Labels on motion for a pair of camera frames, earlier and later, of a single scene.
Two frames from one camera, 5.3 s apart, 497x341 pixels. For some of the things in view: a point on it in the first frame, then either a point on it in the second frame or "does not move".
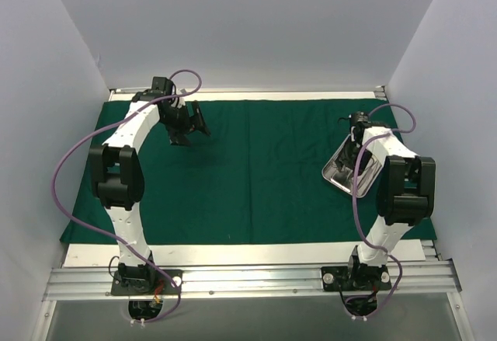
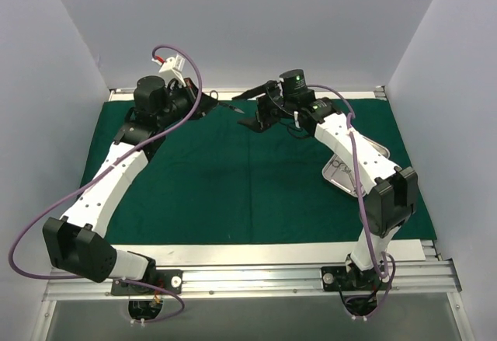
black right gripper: [350, 154] → [264, 105]
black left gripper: [185, 124] → [199, 100]
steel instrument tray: [343, 178] does not move
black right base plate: [359, 277] does not move
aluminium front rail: [96, 283] does not move
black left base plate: [158, 283] does not move
